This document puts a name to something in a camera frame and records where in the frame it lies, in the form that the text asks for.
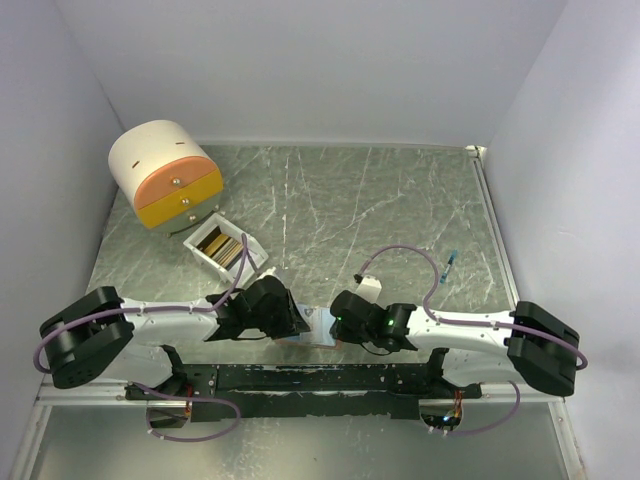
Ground pink blue card holder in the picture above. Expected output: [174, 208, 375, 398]
[276, 336, 341, 350]

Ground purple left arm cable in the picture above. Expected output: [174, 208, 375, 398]
[32, 232, 251, 376]

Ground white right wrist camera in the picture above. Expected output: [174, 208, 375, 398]
[354, 274, 382, 303]

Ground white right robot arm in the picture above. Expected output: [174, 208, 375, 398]
[330, 290, 586, 398]

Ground blue pen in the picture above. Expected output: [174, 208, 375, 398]
[439, 250, 458, 285]

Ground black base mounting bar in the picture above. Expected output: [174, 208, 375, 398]
[124, 362, 481, 426]

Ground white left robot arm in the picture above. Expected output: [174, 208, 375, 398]
[34, 275, 311, 399]

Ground white card tray box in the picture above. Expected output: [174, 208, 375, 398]
[183, 213, 268, 287]

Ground yellow credit card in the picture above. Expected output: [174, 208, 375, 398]
[196, 226, 243, 269]

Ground white crest credit card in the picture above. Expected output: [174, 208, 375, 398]
[299, 305, 335, 341]

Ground cream drawer cabinet orange fronts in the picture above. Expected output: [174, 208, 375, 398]
[108, 120, 224, 234]

